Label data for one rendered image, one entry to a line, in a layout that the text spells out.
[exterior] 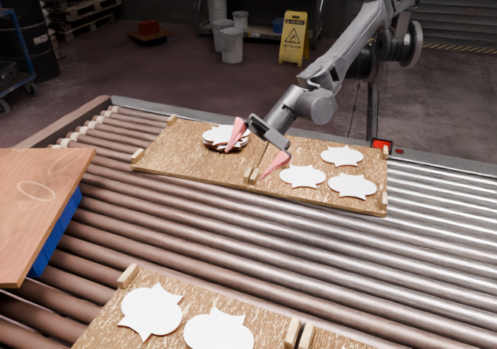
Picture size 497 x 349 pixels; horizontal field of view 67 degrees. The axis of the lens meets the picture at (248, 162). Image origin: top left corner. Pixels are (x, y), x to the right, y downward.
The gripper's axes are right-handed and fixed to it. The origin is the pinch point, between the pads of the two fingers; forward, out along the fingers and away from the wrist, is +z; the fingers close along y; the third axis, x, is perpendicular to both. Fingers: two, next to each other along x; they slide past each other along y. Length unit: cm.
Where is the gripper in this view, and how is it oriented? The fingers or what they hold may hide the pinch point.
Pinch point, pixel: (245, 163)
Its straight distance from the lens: 81.6
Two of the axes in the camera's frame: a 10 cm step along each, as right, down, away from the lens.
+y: 7.7, 6.1, -1.8
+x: 1.0, 1.6, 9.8
